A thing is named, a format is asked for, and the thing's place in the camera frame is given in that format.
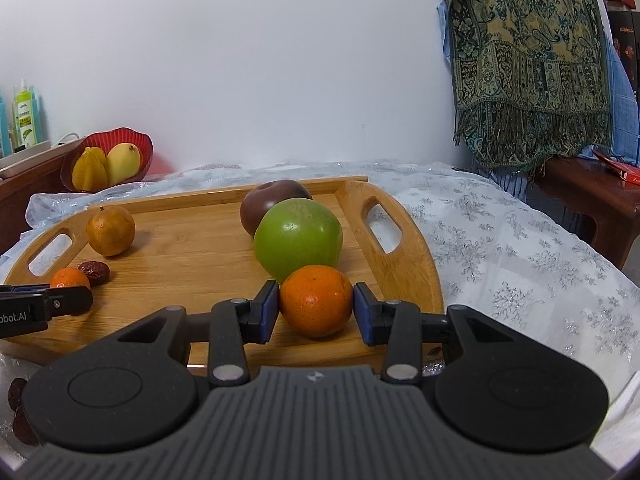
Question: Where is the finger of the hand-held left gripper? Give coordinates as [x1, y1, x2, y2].
[0, 284, 95, 322]

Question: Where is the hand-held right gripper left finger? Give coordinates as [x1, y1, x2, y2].
[117, 280, 280, 387]

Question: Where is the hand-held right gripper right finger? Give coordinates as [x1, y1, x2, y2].
[352, 282, 516, 386]

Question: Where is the small orange mandarin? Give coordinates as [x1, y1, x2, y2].
[50, 267, 92, 291]

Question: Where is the red date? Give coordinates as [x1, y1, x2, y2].
[77, 260, 111, 287]
[7, 377, 28, 411]
[12, 407, 41, 447]

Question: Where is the large orange mandarin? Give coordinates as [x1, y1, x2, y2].
[279, 265, 355, 338]

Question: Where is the green apple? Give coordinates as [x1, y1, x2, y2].
[253, 198, 344, 285]

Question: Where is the greenish brown orange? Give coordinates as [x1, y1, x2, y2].
[86, 205, 137, 257]

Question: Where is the wooden bamboo tray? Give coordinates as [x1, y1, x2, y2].
[0, 175, 445, 378]

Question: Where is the dark purple round fruit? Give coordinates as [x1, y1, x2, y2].
[240, 179, 313, 237]

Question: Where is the wooden cabinet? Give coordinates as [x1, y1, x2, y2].
[0, 147, 76, 256]

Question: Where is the yellow starfruit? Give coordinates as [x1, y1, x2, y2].
[71, 146, 109, 192]

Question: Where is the yellow mango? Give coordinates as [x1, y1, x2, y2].
[106, 143, 143, 187]

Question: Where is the white snowflake lace tablecloth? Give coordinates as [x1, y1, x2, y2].
[0, 160, 640, 461]

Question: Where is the red fruit bowl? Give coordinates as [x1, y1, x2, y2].
[60, 127, 154, 194]

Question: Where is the green label bottle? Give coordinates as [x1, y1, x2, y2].
[13, 79, 40, 148]

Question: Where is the dark wooden side table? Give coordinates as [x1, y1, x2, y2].
[530, 155, 640, 271]

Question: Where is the flat red box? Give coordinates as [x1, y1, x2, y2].
[592, 149, 640, 186]

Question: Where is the green patterned fringed scarf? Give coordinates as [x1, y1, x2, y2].
[440, 0, 613, 171]

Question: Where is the dark printed box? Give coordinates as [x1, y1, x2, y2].
[607, 9, 640, 91]

